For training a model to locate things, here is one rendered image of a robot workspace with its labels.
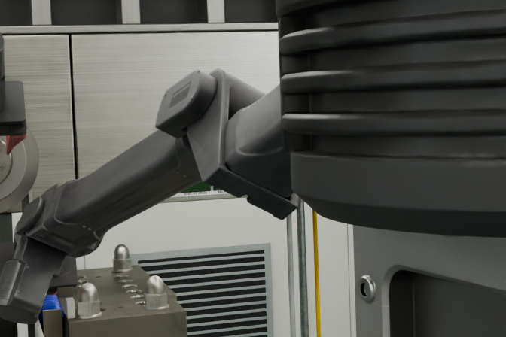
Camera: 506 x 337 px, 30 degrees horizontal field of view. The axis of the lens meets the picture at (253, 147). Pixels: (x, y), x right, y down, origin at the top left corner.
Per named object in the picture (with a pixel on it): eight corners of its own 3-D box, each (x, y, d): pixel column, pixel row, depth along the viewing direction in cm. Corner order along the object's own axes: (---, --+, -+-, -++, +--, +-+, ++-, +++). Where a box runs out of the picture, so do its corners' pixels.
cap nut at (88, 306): (76, 320, 127) (74, 286, 127) (74, 314, 131) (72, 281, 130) (104, 317, 128) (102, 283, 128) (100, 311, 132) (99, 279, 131)
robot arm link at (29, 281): (108, 222, 111) (42, 192, 107) (82, 313, 105) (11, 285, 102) (66, 247, 120) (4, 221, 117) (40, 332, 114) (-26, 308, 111)
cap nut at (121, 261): (113, 272, 161) (111, 246, 161) (110, 268, 165) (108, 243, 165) (134, 271, 162) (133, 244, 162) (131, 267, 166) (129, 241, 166)
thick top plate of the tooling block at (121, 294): (71, 366, 126) (68, 322, 126) (48, 306, 164) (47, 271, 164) (187, 353, 130) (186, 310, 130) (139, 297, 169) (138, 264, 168)
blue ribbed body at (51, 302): (40, 332, 130) (38, 307, 130) (31, 301, 150) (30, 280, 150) (65, 329, 131) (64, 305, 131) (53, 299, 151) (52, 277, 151)
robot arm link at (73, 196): (310, 110, 82) (207, 53, 77) (298, 168, 79) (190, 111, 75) (99, 225, 115) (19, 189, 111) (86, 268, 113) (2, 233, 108)
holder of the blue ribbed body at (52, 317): (44, 347, 129) (42, 311, 129) (34, 312, 151) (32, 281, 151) (67, 344, 130) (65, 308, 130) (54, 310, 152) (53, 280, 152)
